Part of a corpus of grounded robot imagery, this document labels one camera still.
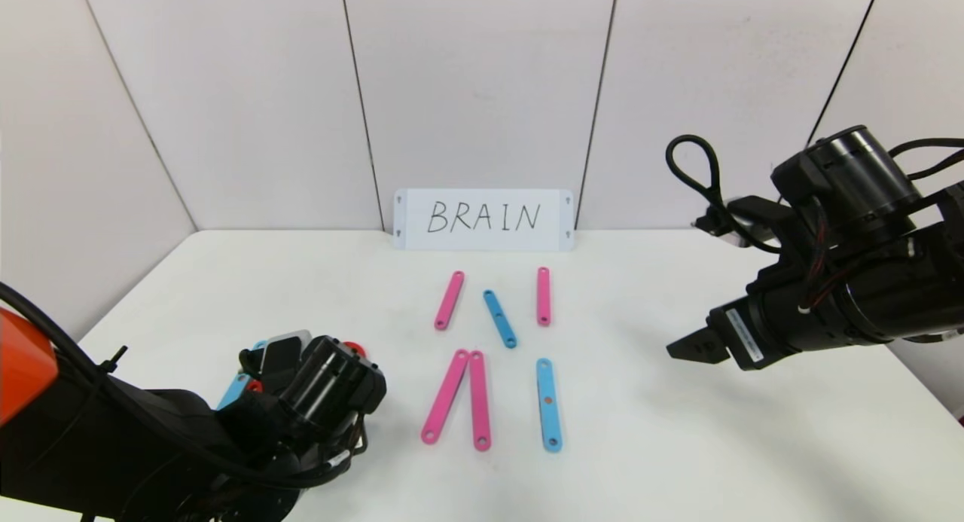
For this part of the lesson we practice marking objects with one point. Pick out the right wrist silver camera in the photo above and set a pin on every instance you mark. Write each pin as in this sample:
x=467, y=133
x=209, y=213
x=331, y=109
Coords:
x=742, y=219

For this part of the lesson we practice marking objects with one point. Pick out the small red plastic arc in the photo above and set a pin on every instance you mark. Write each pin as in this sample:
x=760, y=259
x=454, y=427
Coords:
x=354, y=349

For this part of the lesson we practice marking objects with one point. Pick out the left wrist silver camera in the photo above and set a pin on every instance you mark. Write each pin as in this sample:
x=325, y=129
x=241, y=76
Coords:
x=290, y=340

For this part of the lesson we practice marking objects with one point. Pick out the medium blue plastic bar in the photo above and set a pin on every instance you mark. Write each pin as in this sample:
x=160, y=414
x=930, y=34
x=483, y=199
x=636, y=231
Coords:
x=500, y=318

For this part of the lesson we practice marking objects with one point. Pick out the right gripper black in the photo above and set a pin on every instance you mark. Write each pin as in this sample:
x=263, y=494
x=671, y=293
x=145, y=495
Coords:
x=739, y=335

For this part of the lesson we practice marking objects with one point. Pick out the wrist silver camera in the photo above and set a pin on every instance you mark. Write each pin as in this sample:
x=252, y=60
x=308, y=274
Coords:
x=742, y=219
x=290, y=340

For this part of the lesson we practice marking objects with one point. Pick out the white BRAIN sign card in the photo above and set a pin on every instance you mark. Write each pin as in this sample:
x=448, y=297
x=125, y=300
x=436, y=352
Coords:
x=452, y=239

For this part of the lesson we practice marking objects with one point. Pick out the long pink plastic bar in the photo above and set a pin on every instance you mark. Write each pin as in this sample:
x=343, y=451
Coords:
x=445, y=395
x=480, y=399
x=449, y=300

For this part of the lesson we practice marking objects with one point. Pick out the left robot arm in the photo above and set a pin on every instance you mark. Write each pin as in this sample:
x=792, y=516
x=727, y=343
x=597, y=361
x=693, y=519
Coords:
x=151, y=447

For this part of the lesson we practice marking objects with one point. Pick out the blue bar with orange underside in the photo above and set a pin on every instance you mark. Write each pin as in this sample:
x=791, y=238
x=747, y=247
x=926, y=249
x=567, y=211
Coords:
x=550, y=420

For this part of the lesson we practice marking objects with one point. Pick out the short pink plastic bar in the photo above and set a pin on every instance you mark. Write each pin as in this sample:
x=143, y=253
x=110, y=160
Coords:
x=543, y=296

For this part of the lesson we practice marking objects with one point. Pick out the long blue plastic bar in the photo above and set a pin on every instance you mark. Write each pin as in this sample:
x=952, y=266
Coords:
x=232, y=392

